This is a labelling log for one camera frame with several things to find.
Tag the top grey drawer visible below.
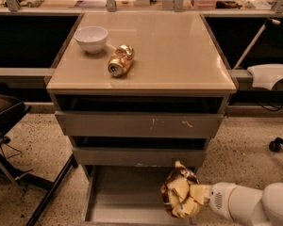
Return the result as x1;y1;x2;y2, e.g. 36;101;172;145
56;111;223;138

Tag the black office chair base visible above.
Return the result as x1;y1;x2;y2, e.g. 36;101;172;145
269;137;283;153

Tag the white bowl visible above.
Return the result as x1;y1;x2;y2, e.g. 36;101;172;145
74;26;108;54

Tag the grey drawer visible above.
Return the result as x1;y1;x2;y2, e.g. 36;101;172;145
80;166;196;226
56;111;223;138
73;147;206;168

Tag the middle grey drawer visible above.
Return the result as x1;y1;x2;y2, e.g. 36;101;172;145
73;147;206;168

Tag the black chair on left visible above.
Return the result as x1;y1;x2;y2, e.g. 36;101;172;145
0;83;77;226

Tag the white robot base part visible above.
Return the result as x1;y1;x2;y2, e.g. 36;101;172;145
247;64;283;90

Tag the bottom grey drawer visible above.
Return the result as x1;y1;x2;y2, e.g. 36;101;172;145
80;166;196;226

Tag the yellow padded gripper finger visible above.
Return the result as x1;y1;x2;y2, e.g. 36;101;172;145
167;178;190;202
172;185;209;218

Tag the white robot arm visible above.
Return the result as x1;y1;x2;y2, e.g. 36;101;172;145
161;178;283;226

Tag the crushed gold soda can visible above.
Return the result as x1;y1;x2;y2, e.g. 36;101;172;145
108;44;135;77

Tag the brown chip bag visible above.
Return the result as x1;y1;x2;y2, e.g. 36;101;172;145
160;161;199;218

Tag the grey drawer cabinet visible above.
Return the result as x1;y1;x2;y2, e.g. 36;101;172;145
43;10;239;226

